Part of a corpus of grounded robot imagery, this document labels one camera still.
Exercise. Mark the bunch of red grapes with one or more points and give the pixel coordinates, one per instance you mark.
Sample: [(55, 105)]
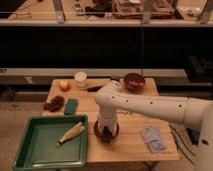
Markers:
[(55, 104)]

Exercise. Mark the green sponge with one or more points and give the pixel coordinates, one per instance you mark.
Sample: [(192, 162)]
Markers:
[(71, 106)]

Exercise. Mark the dark red bowl with food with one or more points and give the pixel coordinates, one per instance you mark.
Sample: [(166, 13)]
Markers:
[(134, 81)]

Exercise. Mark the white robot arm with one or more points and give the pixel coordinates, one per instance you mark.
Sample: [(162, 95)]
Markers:
[(191, 112)]

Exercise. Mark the small dark round container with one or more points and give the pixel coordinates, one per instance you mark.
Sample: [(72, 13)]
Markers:
[(115, 78)]

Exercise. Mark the grey folded cloth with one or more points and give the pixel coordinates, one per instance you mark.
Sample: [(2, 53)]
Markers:
[(153, 139)]

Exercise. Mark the green plastic tray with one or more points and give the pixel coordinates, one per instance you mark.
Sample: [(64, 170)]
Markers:
[(39, 148)]

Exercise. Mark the white cup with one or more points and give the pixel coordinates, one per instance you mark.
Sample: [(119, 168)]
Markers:
[(81, 79)]

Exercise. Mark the orange apple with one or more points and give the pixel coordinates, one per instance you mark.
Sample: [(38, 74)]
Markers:
[(64, 85)]

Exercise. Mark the corn cob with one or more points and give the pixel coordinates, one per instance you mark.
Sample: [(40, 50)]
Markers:
[(73, 132)]

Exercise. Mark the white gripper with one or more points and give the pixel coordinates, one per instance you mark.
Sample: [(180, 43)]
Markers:
[(107, 121)]

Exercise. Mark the black handled knife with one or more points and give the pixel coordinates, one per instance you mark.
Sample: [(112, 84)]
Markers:
[(94, 89)]

